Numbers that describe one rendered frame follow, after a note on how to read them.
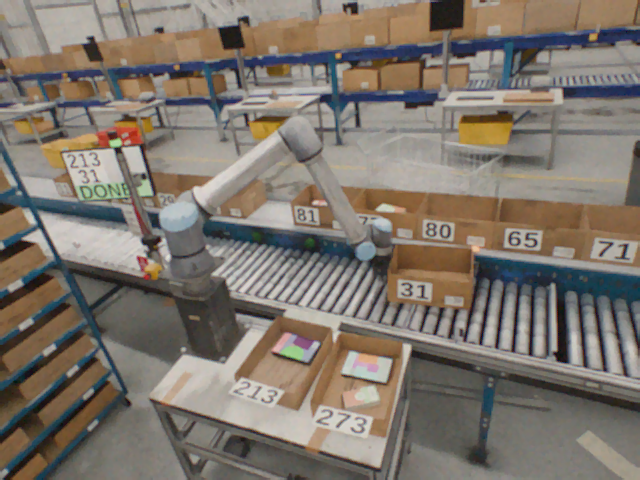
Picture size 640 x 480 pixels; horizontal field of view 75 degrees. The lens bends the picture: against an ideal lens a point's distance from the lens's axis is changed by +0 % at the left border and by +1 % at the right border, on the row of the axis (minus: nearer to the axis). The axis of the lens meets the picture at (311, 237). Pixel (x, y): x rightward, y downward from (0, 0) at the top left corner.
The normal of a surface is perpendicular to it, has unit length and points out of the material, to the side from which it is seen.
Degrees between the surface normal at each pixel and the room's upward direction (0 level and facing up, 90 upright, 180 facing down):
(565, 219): 90
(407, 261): 89
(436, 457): 0
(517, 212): 90
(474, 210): 89
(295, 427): 0
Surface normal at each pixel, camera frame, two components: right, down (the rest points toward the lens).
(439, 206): -0.42, 0.49
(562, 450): -0.12, -0.86
